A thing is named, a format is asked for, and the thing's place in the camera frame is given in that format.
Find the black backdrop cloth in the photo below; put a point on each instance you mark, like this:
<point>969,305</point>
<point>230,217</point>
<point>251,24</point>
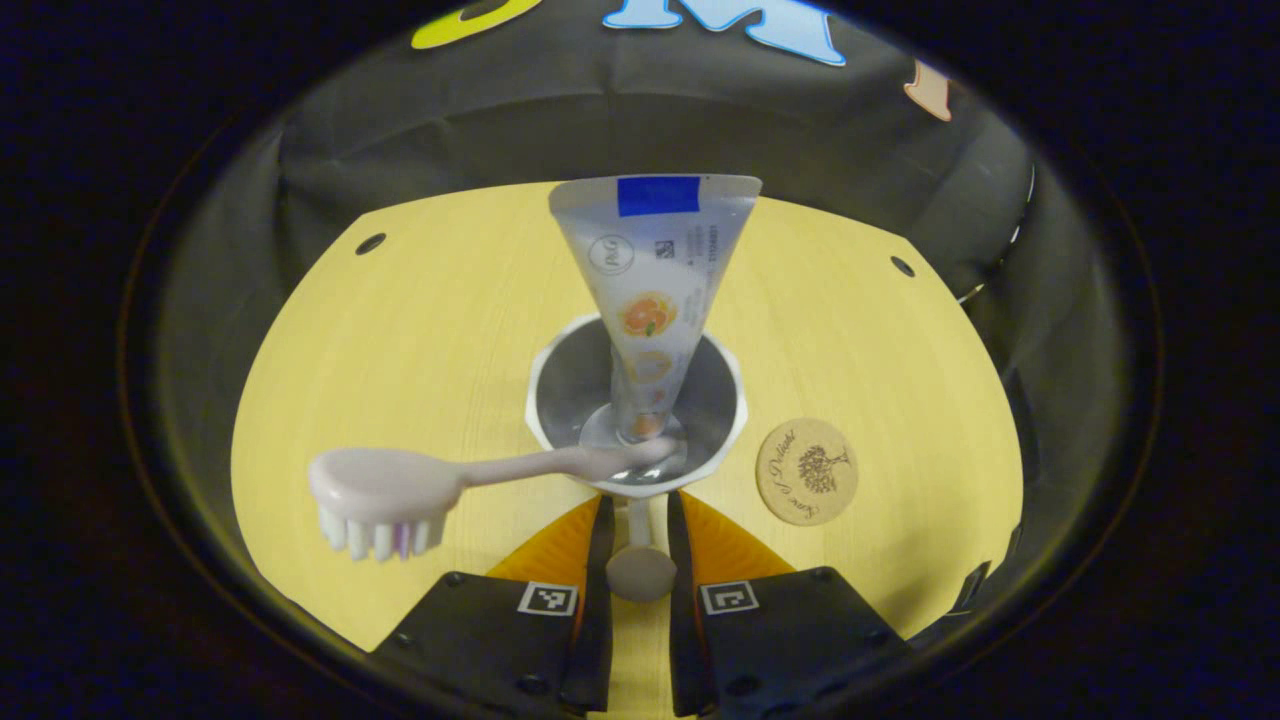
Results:
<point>450,130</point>

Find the white cup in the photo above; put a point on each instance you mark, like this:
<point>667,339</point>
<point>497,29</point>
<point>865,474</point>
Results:
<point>570,400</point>

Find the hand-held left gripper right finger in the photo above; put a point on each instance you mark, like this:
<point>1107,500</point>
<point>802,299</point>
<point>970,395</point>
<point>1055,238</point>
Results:
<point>682,620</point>

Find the pink toothbrush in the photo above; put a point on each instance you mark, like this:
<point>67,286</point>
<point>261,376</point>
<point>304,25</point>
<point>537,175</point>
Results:
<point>380,485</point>

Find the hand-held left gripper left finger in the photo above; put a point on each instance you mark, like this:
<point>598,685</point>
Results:
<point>600,600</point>

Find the white toothpaste tube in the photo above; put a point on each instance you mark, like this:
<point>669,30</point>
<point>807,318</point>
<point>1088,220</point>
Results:
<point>650,260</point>

